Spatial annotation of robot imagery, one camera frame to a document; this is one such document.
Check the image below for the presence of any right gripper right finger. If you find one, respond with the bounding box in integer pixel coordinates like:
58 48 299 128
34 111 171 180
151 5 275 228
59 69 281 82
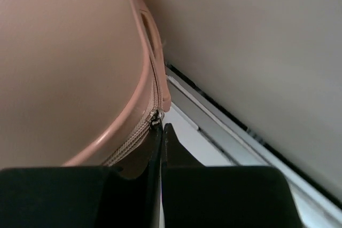
161 123 303 227

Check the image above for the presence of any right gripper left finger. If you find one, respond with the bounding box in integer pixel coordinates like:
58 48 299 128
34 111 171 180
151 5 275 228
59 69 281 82
1 125 163 227

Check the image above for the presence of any pink hardshell suitcase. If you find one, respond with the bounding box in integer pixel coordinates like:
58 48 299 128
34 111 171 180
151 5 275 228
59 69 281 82
1 0 171 178

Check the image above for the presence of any aluminium rail back side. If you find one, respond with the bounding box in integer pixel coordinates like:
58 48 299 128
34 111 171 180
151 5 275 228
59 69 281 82
164 68 341 227

